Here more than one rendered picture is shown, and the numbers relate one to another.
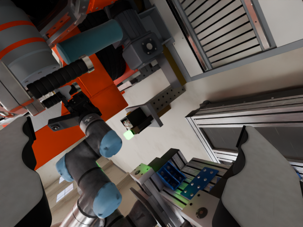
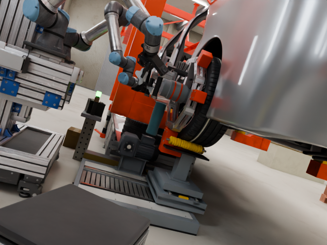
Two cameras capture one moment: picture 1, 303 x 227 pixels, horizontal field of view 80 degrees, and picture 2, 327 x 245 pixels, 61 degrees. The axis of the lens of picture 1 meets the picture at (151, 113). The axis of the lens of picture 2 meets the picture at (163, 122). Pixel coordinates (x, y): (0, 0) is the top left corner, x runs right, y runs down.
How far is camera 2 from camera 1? 1.37 m
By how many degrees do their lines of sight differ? 32
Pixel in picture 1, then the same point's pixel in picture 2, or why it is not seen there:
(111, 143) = (125, 78)
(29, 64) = (167, 86)
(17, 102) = not seen: hidden behind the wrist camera
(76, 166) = (130, 63)
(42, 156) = (133, 54)
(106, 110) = (120, 98)
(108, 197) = (117, 60)
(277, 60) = not seen: hidden behind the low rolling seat
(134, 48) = (135, 138)
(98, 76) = (138, 113)
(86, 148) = (131, 71)
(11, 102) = not seen: hidden behind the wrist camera
